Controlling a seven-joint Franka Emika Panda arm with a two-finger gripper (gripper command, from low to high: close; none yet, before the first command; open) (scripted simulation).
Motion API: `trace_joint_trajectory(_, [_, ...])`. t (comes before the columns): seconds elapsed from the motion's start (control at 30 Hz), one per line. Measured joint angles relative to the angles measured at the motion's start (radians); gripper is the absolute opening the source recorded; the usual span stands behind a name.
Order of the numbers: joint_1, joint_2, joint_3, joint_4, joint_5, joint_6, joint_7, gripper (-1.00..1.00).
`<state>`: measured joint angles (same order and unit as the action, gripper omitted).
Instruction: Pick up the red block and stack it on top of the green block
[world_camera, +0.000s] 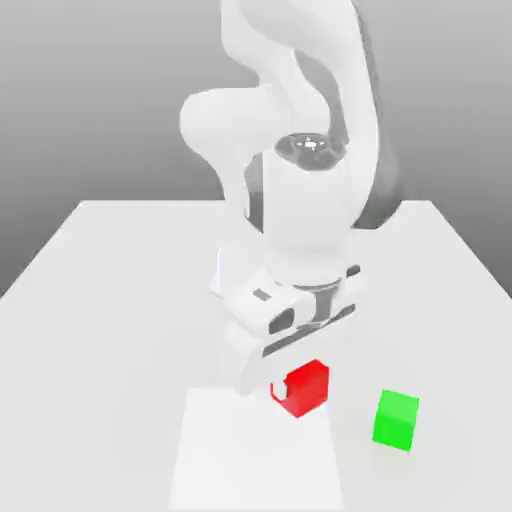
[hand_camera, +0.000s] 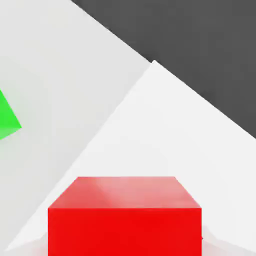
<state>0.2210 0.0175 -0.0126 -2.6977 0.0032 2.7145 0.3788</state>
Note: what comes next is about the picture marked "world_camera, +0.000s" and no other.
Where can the small red cube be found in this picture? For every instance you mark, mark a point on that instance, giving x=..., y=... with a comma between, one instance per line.
x=308, y=388

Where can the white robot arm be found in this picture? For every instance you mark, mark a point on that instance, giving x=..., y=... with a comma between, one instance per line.
x=304, y=208

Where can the small green cube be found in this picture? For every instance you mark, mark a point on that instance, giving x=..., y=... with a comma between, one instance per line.
x=396, y=420

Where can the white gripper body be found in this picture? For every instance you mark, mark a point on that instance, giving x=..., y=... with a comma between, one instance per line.
x=280, y=356

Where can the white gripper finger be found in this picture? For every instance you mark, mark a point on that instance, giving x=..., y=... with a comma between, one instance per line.
x=281, y=390

